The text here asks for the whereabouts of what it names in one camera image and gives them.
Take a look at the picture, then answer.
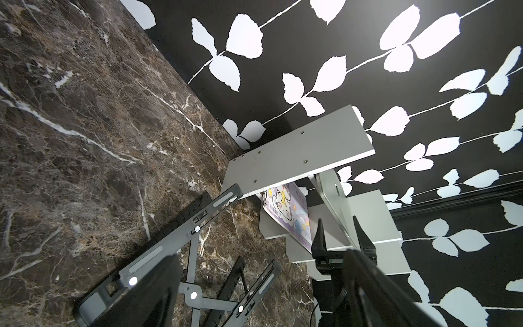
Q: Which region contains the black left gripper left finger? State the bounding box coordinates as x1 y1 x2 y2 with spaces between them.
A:
93 254 182 327

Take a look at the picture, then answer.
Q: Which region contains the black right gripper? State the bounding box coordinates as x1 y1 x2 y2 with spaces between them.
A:
311 215 377 326

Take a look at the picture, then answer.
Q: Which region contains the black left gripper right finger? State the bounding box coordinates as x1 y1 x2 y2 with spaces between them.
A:
343 249 439 326

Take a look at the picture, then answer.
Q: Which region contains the silver laptop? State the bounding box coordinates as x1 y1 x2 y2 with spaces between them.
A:
315 169 360 250

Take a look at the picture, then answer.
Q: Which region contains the black folding laptop stand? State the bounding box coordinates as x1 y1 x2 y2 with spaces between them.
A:
73 184 281 326

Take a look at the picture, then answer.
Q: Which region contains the pastel cartoon children's book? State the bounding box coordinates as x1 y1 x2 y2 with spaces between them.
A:
263 182 313 253

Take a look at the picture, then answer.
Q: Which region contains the white shelf with orange boards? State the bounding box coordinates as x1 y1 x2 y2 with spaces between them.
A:
222 105 411 275

